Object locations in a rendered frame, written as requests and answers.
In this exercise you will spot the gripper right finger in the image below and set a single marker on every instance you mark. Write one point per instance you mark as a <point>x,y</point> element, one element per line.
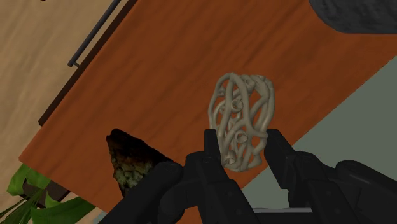
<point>310,183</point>

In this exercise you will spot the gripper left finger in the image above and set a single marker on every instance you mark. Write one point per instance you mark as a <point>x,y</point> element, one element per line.
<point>204,173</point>

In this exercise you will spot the beige openwork lattice vase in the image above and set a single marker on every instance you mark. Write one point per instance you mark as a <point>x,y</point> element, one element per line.
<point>242,93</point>

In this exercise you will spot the dark mottled rock wedge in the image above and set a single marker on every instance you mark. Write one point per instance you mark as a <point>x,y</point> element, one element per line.
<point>131,155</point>

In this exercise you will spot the brown wooden chest of drawers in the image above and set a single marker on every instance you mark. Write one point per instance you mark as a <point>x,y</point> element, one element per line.
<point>173,80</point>

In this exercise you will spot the green leafy potted plant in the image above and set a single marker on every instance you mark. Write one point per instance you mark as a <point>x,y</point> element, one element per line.
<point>37,201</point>

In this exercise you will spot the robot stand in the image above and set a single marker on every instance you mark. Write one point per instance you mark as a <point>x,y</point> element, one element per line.
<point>356,14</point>

